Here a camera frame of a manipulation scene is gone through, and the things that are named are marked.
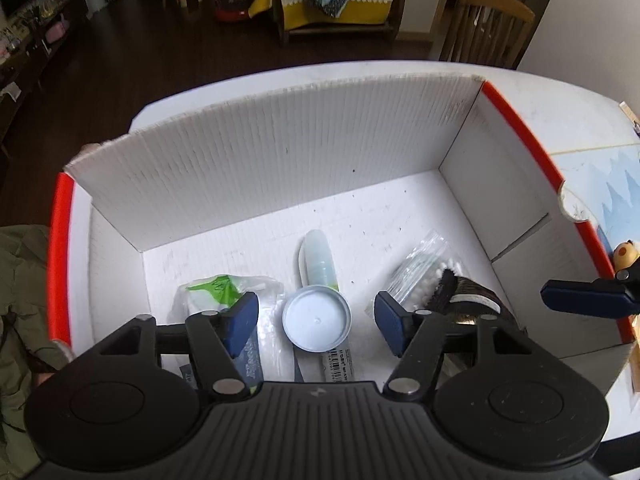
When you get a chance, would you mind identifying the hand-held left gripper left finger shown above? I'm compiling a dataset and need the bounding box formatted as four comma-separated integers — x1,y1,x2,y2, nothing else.
92,290,261,397

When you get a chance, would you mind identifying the olive green jacket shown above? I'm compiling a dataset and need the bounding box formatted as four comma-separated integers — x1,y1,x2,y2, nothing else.
0,225,74,480

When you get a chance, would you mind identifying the round white lid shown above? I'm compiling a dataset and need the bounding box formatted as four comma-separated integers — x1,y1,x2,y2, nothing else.
281,285,353,351

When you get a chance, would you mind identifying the white cream tube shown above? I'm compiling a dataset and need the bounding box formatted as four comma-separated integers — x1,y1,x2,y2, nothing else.
298,229,357,384

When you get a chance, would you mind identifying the white cardboard box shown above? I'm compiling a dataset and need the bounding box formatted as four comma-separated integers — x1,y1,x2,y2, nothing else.
47,72,638,401

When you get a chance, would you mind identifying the sofa with cream cover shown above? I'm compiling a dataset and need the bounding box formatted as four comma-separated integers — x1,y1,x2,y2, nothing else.
270,0,401,47

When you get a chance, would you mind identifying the yellow duck toy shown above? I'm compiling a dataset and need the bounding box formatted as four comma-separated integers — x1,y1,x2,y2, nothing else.
612,241,640,274

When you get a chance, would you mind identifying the bag of cotton swabs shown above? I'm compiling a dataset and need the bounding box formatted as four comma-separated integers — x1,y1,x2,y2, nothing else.
385,230,467,312

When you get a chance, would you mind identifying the wooden chair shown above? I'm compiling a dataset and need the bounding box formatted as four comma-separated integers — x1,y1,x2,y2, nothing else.
439,0,536,69

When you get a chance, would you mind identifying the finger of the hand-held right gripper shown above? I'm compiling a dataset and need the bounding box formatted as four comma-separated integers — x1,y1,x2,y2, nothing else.
541,265,640,319

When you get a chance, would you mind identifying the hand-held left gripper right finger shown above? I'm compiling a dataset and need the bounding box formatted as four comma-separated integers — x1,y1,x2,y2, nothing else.
374,290,543,396

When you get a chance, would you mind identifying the white green tissue packet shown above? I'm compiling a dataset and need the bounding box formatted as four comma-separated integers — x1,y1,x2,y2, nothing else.
167,274,284,387

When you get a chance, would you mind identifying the red black floor item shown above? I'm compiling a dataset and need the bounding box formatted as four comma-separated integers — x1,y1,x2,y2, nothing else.
215,0,251,22

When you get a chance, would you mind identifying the dark television cabinet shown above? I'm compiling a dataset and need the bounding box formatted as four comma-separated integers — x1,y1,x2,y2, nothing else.
0,0,94,132

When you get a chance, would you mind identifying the black snack packet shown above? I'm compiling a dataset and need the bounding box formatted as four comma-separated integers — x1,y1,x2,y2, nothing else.
427,269,526,361

